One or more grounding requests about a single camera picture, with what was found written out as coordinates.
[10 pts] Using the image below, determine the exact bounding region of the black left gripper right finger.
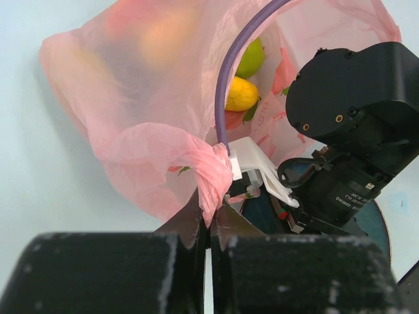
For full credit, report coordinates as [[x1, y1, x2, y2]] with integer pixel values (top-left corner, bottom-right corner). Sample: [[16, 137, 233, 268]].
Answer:
[[211, 206, 418, 313]]

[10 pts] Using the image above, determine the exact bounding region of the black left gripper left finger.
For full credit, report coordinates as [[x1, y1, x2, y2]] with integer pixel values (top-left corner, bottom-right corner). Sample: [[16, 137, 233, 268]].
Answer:
[[1, 194, 205, 313]]

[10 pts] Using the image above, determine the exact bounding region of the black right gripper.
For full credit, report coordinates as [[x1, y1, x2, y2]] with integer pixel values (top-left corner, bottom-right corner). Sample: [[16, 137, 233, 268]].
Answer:
[[277, 143, 406, 236]]

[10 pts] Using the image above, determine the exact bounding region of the dark teal ceramic plate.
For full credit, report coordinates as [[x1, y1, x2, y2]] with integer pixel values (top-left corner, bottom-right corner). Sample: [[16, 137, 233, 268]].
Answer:
[[240, 188, 391, 257]]

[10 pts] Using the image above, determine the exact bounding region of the yellow fake lemon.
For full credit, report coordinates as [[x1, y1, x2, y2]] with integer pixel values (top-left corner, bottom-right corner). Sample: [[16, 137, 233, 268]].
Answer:
[[225, 76, 261, 112]]

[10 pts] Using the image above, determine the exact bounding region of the green fake pear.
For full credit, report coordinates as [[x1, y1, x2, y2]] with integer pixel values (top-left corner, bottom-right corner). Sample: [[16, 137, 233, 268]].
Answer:
[[236, 38, 265, 79]]

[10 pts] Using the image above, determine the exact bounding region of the pink plastic bag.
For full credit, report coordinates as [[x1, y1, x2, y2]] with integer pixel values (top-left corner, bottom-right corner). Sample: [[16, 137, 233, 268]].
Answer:
[[39, 1, 401, 221]]

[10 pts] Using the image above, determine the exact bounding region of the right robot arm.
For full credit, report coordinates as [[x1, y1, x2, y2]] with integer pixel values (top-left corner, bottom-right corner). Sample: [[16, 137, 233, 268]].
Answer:
[[277, 42, 418, 236]]

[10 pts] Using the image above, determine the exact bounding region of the orange fake fruit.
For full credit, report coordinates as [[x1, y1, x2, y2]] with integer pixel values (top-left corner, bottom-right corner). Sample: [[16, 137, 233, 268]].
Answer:
[[105, 1, 198, 70]]

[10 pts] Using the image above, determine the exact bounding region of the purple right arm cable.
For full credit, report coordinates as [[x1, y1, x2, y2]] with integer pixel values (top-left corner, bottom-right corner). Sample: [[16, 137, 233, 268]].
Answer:
[[214, 0, 295, 153]]

